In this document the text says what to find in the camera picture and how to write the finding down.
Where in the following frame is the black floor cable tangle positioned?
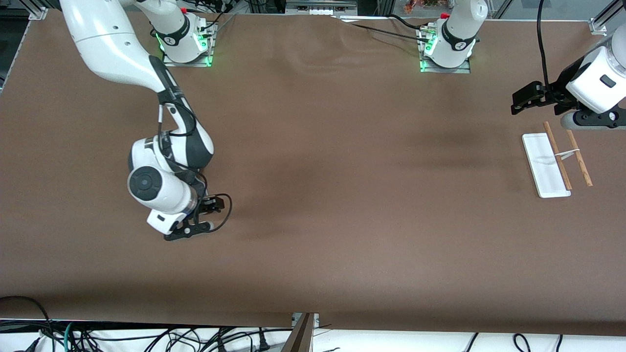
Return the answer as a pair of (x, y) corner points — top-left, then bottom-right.
(15, 325), (294, 352)

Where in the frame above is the thin black table cable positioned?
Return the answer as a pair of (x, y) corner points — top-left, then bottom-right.
(333, 17), (427, 44)

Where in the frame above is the metal frame post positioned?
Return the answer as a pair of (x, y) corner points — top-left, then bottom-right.
(281, 313), (320, 352)

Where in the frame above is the thick black base cable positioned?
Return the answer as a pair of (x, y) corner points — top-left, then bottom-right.
(389, 14), (437, 31)

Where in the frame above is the white rectangular tray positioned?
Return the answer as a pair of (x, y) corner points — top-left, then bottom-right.
(521, 121), (594, 199)

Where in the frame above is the thick black floor cable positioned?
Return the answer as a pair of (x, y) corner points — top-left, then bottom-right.
(0, 295), (53, 339)

